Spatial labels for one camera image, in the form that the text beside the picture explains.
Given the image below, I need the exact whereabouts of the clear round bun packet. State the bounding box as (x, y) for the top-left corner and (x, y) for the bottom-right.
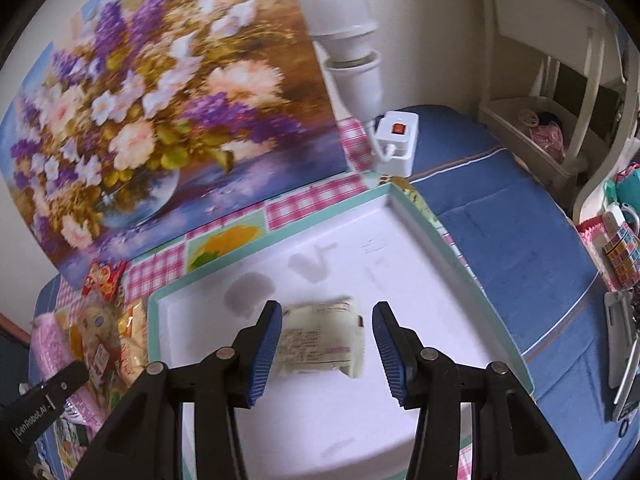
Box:
(70, 300), (126, 396)

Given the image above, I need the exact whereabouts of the white flat device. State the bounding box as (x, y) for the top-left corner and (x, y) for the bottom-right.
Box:
(603, 290), (639, 423)

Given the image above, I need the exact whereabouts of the white wooden chair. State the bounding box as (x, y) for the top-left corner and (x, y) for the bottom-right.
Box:
(472, 0), (631, 226)

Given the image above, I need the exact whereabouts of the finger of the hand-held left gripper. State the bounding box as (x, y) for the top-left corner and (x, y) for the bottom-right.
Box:
(9, 360), (90, 448)

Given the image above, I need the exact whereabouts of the red snack packet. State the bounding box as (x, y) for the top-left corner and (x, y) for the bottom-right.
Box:
(82, 259), (128, 301)

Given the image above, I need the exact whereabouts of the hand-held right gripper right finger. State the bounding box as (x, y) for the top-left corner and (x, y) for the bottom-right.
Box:
(371, 301), (583, 480)

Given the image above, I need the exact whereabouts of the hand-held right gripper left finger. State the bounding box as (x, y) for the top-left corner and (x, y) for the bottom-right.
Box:
(70, 300), (284, 480)

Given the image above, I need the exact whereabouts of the white power strip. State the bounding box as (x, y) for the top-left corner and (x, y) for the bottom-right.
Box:
(371, 111), (420, 177)

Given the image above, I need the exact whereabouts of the blue blanket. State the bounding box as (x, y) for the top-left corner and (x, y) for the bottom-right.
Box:
(395, 105), (640, 480)

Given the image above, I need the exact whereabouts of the pale green snack packet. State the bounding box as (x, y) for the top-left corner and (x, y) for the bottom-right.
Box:
(272, 297), (368, 378)

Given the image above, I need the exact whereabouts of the flower bouquet painting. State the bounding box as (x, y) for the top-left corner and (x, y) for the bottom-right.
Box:
(0, 0), (351, 278)

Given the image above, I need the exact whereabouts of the white bulb lamp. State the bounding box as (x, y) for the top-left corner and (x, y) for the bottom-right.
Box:
(298, 0), (386, 126)

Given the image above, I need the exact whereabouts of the white tray with teal rim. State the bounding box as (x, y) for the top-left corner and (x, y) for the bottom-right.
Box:
(146, 182), (536, 480)

